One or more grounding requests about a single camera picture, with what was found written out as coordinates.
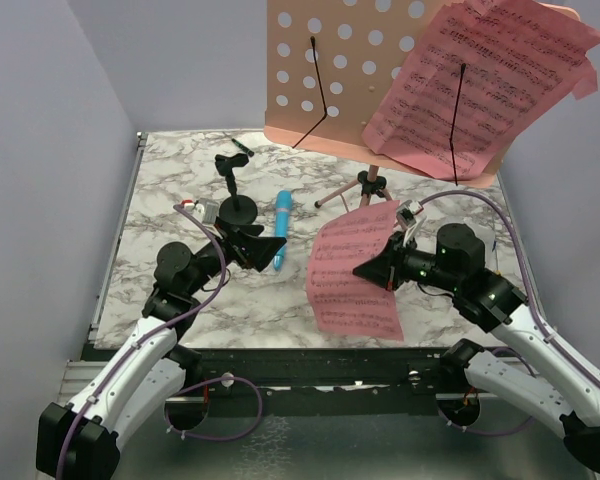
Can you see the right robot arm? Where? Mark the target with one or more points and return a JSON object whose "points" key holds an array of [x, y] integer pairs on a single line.
{"points": [[565, 396]]}

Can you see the pink music stand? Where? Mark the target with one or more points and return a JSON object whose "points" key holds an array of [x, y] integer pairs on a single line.
{"points": [[329, 66]]}

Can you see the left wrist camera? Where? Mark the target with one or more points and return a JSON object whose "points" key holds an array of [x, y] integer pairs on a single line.
{"points": [[204, 210]]}

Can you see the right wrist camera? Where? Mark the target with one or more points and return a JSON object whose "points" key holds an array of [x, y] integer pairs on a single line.
{"points": [[410, 216]]}

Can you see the green black pen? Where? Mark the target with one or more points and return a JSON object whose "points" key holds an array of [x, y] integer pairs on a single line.
{"points": [[246, 150]]}

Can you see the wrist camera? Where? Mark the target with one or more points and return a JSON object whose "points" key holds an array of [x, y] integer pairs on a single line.
{"points": [[410, 216], [204, 210]]}

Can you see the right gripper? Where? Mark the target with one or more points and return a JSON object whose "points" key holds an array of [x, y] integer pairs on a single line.
{"points": [[381, 269]]}

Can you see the black microphone stand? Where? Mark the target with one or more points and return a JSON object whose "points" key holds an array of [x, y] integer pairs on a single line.
{"points": [[236, 209]]}

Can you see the pink sheet music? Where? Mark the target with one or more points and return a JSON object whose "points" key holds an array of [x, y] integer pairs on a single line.
{"points": [[482, 73]]}

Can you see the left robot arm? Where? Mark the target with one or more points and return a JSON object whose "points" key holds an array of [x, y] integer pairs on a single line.
{"points": [[84, 438]]}

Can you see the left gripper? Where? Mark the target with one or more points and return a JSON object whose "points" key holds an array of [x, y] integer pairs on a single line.
{"points": [[245, 243]]}

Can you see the blue toy microphone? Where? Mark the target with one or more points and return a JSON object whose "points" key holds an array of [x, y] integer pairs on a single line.
{"points": [[283, 209]]}

